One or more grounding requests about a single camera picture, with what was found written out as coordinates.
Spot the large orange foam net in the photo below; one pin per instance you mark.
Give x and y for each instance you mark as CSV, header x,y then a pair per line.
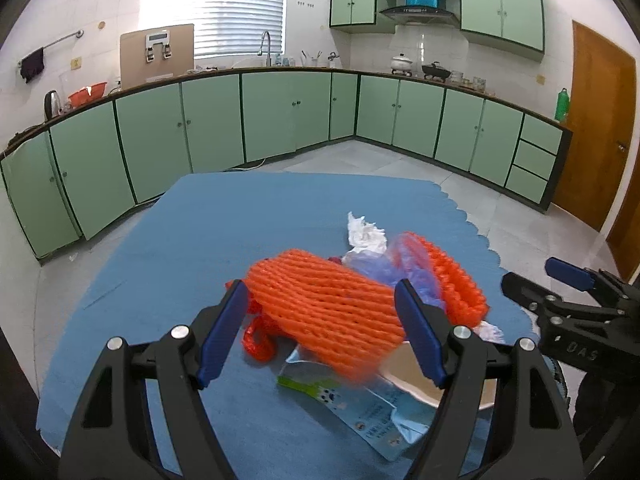
x,y
325,305

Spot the green wall cabinets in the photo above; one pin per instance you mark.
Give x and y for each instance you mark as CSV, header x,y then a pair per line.
x,y
480,5

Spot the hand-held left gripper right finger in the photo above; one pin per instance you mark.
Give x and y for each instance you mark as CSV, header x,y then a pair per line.
x,y
420,335

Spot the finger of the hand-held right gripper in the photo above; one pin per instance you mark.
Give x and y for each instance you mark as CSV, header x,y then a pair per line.
x,y
567,272
522,290

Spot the green and white packet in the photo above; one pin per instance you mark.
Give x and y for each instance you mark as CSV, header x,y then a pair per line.
x,y
305,385

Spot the dark hanging cloth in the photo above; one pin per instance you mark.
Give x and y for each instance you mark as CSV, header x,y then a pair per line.
x,y
32,66

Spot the green plastic bottle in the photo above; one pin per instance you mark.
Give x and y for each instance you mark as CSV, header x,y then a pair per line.
x,y
562,106

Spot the light blue printed packet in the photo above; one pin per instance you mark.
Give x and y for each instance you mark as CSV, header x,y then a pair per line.
x,y
380,420

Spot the crumpled clear plastic bag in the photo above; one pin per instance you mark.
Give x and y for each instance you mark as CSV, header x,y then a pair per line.
x,y
370,265

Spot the paper bowl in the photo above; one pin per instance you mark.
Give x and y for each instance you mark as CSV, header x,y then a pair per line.
x,y
410,370

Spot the small white paper wad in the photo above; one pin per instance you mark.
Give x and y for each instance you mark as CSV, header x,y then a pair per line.
x,y
487,332

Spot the black wok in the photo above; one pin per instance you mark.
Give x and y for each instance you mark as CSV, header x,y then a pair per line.
x,y
435,71

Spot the range hood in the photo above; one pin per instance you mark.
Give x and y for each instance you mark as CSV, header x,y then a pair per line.
x,y
420,14

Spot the electric kettle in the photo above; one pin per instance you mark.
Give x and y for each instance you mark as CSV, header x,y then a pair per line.
x,y
51,105

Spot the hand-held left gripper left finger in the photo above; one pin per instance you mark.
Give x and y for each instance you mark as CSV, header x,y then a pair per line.
x,y
222,332

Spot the metal towel rail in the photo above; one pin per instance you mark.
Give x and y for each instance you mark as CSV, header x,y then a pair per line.
x,y
60,40

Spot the orange plastic basin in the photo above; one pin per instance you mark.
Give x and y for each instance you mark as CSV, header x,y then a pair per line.
x,y
87,94

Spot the orange foam net sleeve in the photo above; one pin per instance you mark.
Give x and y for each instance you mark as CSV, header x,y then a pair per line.
x,y
450,275

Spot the crumpled white tissue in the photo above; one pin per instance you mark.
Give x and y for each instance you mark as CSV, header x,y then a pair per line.
x,y
367,235

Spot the cardboard box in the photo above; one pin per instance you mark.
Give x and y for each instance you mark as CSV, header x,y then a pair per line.
x,y
135,60

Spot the wooden door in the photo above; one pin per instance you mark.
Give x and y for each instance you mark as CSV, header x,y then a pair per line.
x,y
595,125

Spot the blue foam mat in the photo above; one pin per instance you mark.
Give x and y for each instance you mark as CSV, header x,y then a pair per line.
x,y
225,220

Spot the green kitchen base cabinets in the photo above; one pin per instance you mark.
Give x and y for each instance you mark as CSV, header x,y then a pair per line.
x,y
150,135

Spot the wall socket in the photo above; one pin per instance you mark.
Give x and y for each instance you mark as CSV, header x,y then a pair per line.
x,y
75,63

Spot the white cooking pot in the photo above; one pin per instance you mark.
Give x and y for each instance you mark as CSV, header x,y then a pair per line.
x,y
401,64

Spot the white window blind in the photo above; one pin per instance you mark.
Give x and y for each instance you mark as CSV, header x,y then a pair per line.
x,y
225,10

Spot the metal faucet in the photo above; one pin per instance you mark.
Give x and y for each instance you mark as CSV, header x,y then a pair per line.
x,y
265,35

